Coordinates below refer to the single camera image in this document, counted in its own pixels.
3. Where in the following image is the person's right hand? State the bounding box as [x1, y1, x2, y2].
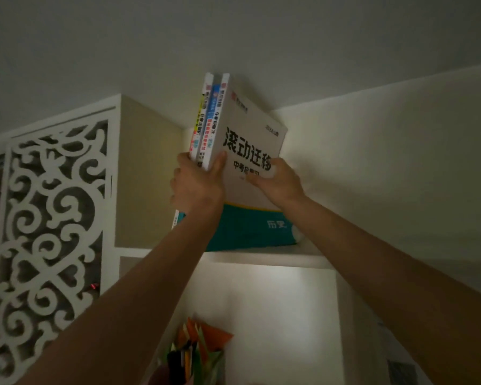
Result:
[246, 157, 309, 213]

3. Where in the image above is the person's left hand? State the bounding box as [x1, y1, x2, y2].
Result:
[170, 151, 228, 223]

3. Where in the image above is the white bookshelf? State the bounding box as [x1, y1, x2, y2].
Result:
[100, 94, 390, 385]

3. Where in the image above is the yellow white book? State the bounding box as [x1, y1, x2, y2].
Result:
[171, 72, 215, 229]

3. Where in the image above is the white teal textbook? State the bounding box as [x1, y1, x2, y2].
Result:
[203, 72, 305, 253]

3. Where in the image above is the person's right forearm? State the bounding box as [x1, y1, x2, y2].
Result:
[280, 194, 481, 385]

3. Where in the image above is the person's left forearm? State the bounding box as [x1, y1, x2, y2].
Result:
[18, 208, 225, 385]

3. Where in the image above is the white carved lattice panel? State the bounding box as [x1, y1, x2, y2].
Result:
[0, 94, 123, 385]

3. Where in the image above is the colourful stationery bundle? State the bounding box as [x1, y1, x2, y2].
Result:
[150, 316, 234, 385]

